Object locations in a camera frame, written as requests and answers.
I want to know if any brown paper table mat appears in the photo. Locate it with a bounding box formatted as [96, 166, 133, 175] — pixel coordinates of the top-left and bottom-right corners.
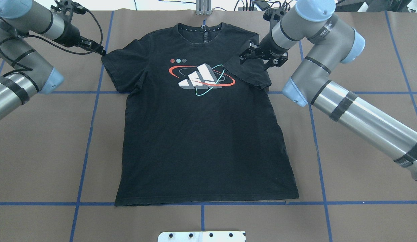
[0, 10, 417, 242]

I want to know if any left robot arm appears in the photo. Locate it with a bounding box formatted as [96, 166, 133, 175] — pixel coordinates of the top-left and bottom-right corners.
[0, 0, 106, 120]

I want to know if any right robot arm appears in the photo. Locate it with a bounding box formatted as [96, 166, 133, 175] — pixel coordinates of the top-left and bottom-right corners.
[239, 0, 417, 182]

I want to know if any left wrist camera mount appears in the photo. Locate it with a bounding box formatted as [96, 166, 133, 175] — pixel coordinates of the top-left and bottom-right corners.
[50, 0, 87, 15]

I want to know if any aluminium frame post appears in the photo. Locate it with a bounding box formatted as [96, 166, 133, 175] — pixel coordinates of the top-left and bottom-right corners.
[196, 0, 213, 15]

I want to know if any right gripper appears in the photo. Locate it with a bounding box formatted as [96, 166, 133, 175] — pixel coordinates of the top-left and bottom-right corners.
[239, 33, 289, 65]

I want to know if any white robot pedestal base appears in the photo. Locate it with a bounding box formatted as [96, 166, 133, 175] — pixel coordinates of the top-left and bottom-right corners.
[157, 231, 247, 242]

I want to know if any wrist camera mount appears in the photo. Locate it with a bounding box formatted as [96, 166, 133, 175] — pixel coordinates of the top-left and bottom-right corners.
[263, 8, 289, 23]
[50, 0, 87, 15]

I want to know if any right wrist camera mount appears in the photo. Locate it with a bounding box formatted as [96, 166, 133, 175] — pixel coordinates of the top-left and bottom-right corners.
[263, 8, 289, 23]

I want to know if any black graphic t-shirt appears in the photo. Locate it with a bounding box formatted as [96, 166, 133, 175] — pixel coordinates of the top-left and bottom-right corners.
[101, 23, 299, 206]

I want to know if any black power adapter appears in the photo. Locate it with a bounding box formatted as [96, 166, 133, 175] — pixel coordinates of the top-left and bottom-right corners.
[254, 0, 270, 11]

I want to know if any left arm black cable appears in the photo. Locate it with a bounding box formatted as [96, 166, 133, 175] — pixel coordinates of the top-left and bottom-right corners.
[0, 7, 105, 73]

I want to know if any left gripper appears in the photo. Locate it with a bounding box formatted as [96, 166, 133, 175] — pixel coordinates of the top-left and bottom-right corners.
[54, 24, 107, 56]

